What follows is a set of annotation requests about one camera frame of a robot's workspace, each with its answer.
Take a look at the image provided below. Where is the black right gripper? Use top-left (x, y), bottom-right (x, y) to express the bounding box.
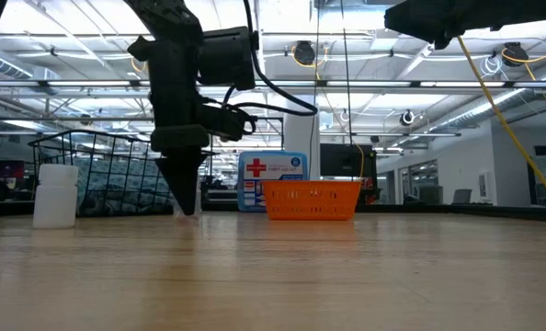
top-left (384, 0), bottom-right (546, 50)

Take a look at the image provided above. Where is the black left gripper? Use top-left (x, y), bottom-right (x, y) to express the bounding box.
top-left (151, 89), bottom-right (210, 216)

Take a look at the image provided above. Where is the orange plastic mesh basket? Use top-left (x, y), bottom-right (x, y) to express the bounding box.
top-left (262, 180), bottom-right (362, 222)

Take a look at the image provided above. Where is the blue first aid kit box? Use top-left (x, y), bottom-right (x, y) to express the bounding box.
top-left (237, 151), bottom-right (309, 213)

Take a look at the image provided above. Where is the white square building column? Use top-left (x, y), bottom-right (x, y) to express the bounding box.
top-left (284, 95), bottom-right (321, 181)

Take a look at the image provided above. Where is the black background monitor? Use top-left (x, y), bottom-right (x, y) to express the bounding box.
top-left (319, 143), bottom-right (378, 180)

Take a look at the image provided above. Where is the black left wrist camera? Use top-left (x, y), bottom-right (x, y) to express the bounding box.
top-left (201, 103), bottom-right (258, 143)

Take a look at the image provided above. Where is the black wire basket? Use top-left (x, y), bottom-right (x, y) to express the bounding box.
top-left (28, 130), bottom-right (217, 217)

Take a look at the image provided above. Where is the black hanging cable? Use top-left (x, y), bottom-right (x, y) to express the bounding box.
top-left (339, 0), bottom-right (353, 147)

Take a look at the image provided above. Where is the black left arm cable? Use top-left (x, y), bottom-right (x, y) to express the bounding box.
top-left (222, 0), bottom-right (319, 134)

